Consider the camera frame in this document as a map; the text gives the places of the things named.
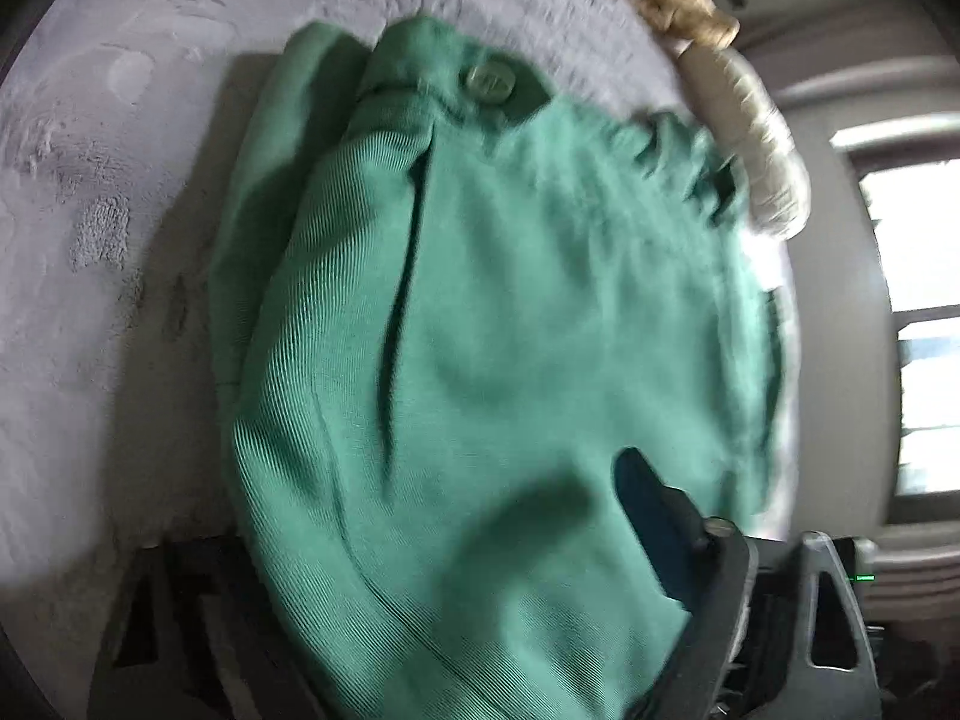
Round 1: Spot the green work jacket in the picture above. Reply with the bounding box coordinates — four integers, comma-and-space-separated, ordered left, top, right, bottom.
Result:
208, 15, 788, 720

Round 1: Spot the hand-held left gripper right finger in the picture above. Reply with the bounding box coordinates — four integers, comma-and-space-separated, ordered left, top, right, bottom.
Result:
613, 446, 882, 720

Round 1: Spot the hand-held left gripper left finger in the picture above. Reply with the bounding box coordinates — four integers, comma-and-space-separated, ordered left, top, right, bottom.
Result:
88, 532, 331, 720

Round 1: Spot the window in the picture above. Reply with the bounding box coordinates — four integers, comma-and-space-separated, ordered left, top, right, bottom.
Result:
829, 116, 960, 518

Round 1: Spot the lilac textured bedspread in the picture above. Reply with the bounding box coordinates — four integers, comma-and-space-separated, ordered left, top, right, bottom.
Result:
0, 0, 807, 720

